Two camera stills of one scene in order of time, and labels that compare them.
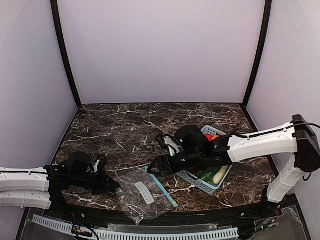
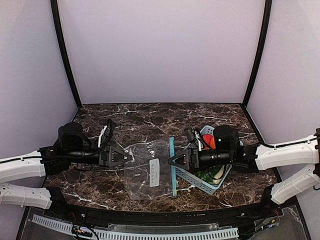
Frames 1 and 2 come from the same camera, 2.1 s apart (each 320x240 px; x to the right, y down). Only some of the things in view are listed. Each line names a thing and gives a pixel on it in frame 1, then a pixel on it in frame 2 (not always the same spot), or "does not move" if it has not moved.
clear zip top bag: [140, 194] to [150, 175]
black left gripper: [100, 180] to [104, 156]
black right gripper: [169, 164] does not move
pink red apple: [209, 136] does not move
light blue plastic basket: [204, 186] does not move
